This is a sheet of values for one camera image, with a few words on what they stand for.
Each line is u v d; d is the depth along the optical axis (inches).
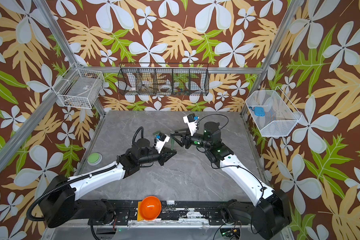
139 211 29.0
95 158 36.8
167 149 28.0
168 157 28.7
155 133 42.4
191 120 24.2
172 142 25.7
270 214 15.3
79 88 33.9
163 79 38.4
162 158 26.1
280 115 30.8
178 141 25.9
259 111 33.8
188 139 24.2
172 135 26.1
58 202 16.0
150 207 30.1
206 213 30.0
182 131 27.2
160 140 26.1
